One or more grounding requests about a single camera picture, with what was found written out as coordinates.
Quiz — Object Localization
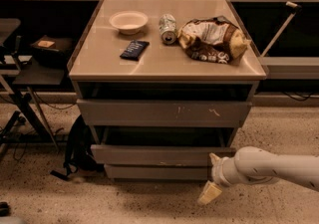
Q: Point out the dark blue snack packet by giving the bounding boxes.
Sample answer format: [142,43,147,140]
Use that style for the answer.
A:
[120,40,150,61]

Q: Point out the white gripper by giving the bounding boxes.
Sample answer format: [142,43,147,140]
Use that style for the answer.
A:
[197,153,235,205]

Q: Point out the black backpack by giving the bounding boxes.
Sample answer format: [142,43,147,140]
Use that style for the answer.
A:
[50,115,104,181]

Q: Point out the dark side desk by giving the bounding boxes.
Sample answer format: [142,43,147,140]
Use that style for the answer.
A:
[1,51,65,148]

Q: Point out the green white soda can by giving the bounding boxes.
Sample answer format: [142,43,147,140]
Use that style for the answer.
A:
[159,14,176,45]

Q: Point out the black box with label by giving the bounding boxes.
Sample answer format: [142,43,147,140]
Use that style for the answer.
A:
[30,35,74,69]

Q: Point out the white stick with handle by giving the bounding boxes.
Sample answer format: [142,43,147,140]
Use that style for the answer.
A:
[260,1,301,57]

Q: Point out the grey drawer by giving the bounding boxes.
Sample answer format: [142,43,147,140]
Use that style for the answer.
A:
[77,100,251,127]
[91,126,235,167]
[104,164,210,181]

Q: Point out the white paper bowl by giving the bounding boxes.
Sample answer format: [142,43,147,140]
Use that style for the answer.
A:
[109,11,149,35]

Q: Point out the grey low shelf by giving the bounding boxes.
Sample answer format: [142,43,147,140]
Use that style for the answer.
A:
[259,57,319,80]

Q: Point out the brown white chip bag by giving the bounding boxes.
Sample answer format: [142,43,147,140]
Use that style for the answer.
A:
[177,16,250,64]

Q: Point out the grey drawer cabinet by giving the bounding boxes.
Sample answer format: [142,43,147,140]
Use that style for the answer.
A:
[66,0,268,146]

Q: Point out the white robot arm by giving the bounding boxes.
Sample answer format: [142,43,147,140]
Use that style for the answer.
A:
[197,146,319,205]

